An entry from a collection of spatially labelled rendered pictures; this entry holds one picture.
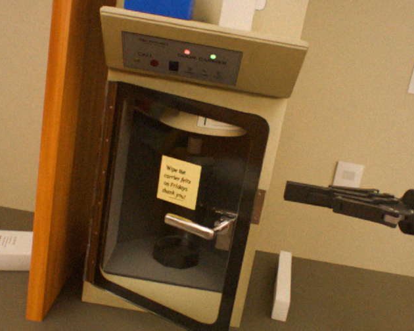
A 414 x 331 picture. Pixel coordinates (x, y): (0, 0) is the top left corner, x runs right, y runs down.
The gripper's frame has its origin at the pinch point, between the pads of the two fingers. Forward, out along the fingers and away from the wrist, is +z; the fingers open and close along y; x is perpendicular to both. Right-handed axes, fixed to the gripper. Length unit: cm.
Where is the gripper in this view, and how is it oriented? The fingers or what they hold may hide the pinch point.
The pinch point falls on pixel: (306, 194)
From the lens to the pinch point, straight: 88.0
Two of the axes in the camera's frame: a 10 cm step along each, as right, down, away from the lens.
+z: -9.9, -1.7, -0.1
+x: -1.7, 9.5, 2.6
